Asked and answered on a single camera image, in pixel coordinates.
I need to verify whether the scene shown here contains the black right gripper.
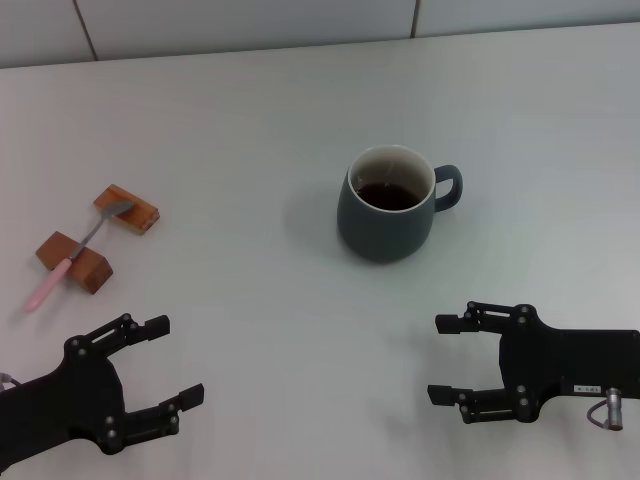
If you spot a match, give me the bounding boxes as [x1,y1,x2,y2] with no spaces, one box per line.
[427,301,640,426]

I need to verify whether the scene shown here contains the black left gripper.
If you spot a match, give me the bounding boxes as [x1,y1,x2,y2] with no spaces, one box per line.
[0,313,205,471]

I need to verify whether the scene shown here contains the pink handled metal spoon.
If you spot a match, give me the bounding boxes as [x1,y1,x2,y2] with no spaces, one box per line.
[25,202,135,314]

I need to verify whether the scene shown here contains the dark grey ceramic mug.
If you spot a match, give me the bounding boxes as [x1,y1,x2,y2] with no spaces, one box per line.
[335,144,464,262]

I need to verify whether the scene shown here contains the thick brown wooden block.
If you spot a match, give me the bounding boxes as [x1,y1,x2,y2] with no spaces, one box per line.
[35,230,114,297]

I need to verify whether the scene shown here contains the flat brown wooden block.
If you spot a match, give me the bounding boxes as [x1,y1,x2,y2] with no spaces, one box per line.
[93,184,161,236]

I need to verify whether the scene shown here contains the dark coffee liquid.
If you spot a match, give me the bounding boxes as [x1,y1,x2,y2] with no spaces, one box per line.
[355,182,424,212]

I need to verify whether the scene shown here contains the silver right gripper cable plug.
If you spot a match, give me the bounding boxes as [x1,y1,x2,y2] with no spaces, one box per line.
[587,387,627,431]

